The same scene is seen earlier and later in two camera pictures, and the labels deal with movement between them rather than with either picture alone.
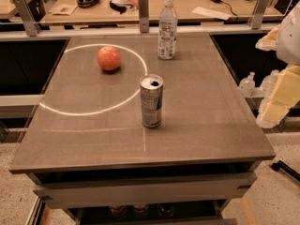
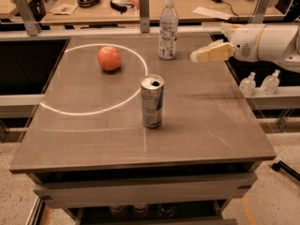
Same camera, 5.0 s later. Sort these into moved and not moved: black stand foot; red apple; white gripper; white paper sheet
Moved: white gripper
Not moved: black stand foot; white paper sheet; red apple
